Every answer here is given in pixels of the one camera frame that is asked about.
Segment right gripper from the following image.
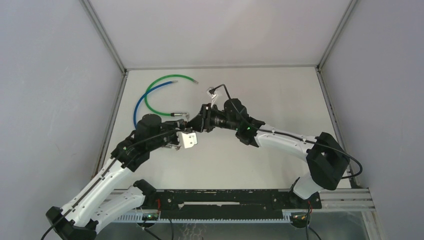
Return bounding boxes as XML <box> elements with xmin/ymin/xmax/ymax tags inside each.
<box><xmin>185</xmin><ymin>103</ymin><xmax>239</xmax><ymax>134</ymax></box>

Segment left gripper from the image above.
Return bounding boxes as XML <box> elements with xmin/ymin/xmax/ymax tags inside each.
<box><xmin>148</xmin><ymin>120</ymin><xmax>186</xmax><ymax>152</ymax></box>

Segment blue cable lock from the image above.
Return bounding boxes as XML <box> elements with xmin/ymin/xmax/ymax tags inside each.
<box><xmin>132</xmin><ymin>81</ymin><xmax>177</xmax><ymax>128</ymax></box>

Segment blue lock keys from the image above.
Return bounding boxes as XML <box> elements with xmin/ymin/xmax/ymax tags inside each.
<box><xmin>164</xmin><ymin>143</ymin><xmax>182</xmax><ymax>151</ymax></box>

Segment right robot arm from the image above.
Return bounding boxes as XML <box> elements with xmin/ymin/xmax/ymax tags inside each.
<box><xmin>186</xmin><ymin>98</ymin><xmax>350</xmax><ymax>208</ymax></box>

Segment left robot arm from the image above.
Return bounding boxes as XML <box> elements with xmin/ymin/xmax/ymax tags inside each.
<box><xmin>46</xmin><ymin>114</ymin><xmax>198</xmax><ymax>240</ymax></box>

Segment green cable lock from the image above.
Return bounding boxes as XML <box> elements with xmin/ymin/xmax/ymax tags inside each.
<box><xmin>144</xmin><ymin>73</ymin><xmax>199</xmax><ymax>118</ymax></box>

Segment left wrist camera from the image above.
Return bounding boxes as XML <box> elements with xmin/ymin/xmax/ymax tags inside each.
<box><xmin>177</xmin><ymin>131</ymin><xmax>198</xmax><ymax>149</ymax></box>

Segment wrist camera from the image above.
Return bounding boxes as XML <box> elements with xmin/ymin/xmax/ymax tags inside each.
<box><xmin>177</xmin><ymin>131</ymin><xmax>198</xmax><ymax>149</ymax></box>
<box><xmin>206</xmin><ymin>87</ymin><xmax>219</xmax><ymax>106</ymax></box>

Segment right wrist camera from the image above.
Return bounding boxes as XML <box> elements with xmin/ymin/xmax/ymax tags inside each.
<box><xmin>206</xmin><ymin>87</ymin><xmax>219</xmax><ymax>106</ymax></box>

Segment right camera cable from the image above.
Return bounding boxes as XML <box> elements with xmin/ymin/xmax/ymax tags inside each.
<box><xmin>211</xmin><ymin>84</ymin><xmax>364</xmax><ymax>180</ymax></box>

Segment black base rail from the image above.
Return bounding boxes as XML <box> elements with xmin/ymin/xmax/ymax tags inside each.
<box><xmin>140</xmin><ymin>189</ymin><xmax>322</xmax><ymax>221</ymax></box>

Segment white cable duct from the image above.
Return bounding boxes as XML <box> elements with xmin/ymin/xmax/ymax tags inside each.
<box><xmin>85</xmin><ymin>212</ymin><xmax>161</xmax><ymax>223</ymax></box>

